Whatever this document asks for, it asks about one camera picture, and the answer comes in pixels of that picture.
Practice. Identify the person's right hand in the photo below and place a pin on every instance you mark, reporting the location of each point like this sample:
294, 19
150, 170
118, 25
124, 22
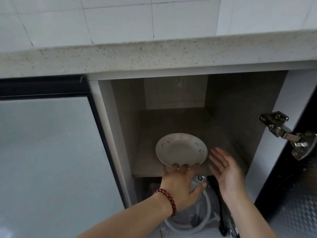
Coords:
230, 180

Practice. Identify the person's left hand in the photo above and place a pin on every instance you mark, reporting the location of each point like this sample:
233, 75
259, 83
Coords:
178, 185

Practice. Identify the white plate pale flowers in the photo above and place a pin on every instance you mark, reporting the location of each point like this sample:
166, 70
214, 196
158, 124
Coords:
180, 148

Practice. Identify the black-framed grey cabinet door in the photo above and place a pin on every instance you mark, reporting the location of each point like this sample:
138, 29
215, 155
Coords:
292, 195

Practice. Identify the person's left forearm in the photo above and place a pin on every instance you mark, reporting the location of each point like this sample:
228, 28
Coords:
128, 220

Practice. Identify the grey cabinet shelf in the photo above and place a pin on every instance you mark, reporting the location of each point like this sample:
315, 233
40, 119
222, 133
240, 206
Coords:
218, 136

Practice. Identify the metal cabinet hinge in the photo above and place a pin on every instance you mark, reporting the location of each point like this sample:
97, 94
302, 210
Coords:
234, 231
277, 126

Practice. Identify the plain grey cabinet door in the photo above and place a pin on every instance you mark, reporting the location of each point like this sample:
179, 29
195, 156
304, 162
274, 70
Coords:
49, 158

